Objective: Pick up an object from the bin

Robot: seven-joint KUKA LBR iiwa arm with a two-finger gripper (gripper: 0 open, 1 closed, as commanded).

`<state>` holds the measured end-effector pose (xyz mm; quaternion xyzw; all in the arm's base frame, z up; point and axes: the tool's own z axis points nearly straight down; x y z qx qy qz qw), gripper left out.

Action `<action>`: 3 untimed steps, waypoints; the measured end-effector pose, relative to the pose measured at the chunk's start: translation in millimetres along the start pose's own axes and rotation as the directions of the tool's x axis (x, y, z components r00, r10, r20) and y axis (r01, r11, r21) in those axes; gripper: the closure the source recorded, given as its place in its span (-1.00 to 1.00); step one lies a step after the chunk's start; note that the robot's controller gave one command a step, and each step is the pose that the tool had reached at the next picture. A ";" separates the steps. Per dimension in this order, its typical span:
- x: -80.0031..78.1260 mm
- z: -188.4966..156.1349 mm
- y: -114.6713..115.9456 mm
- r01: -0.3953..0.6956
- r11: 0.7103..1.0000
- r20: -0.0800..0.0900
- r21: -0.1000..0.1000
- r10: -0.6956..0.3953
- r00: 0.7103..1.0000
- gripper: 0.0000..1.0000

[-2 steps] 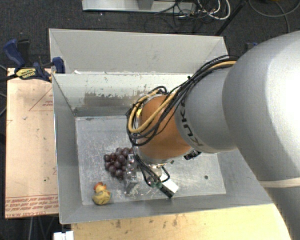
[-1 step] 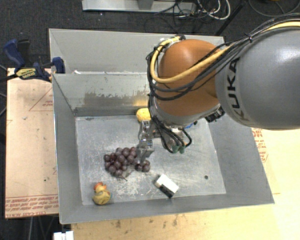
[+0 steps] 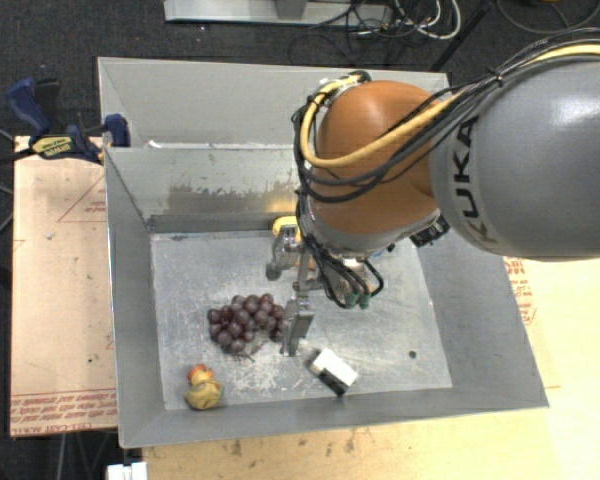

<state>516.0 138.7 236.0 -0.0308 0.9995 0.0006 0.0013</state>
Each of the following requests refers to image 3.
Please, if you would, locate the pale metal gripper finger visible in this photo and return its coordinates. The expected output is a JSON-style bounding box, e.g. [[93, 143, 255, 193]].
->
[[265, 225, 304, 282], [279, 297, 317, 358]]

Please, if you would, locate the yellow round thing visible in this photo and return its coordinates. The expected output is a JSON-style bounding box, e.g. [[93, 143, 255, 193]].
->
[[271, 215, 299, 239]]

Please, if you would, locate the purple toy grape bunch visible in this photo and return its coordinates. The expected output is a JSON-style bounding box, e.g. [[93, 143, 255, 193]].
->
[[206, 292, 287, 357]]

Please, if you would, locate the white and black box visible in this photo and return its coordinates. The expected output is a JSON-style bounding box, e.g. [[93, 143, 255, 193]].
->
[[307, 347, 360, 398]]

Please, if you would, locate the yellow rubber duck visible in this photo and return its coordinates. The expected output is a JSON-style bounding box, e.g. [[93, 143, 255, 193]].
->
[[182, 363, 225, 412]]

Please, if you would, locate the grey metal bin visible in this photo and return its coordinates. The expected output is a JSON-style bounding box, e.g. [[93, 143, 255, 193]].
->
[[97, 56, 550, 449]]

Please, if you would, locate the brown cardboard board, red print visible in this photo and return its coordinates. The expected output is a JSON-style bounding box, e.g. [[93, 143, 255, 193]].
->
[[9, 135, 539, 438]]

